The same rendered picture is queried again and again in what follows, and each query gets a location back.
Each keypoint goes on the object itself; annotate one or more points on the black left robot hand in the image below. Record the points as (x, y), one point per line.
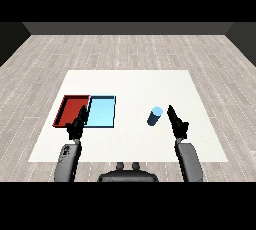
(77, 126)

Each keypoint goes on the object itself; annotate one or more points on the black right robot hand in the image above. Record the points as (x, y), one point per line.
(178, 124)

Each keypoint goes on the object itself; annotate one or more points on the red shallow open box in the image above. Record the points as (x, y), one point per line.
(70, 110)

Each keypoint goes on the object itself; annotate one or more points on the blue can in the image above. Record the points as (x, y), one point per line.
(154, 116)

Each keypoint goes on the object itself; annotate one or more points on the light blue shallow open box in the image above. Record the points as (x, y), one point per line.
(101, 111)

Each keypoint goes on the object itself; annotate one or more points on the dark grey robot body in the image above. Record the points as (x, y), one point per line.
(128, 173)

